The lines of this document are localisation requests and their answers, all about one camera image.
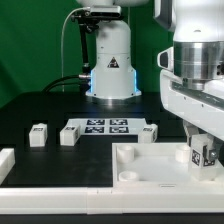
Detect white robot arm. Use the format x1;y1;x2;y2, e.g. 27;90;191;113
77;0;224;142

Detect white camera cable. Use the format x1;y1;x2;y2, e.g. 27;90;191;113
60;6;91;93

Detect white U-shaped obstacle fence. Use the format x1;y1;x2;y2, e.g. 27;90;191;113
0;149;224;214

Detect white square tabletop panel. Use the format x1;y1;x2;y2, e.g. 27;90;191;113
112;143;224;187

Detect green backdrop curtain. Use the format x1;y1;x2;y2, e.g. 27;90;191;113
0;0;173;107

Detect black cable bundle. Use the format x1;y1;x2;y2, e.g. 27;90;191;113
41;74;92;93

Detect black camera on pole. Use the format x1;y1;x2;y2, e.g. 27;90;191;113
71;5;122;74

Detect white sheet with fiducial tags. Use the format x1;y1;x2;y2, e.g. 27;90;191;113
67;118;146;135

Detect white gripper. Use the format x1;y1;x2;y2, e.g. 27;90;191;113
157;47;224;166

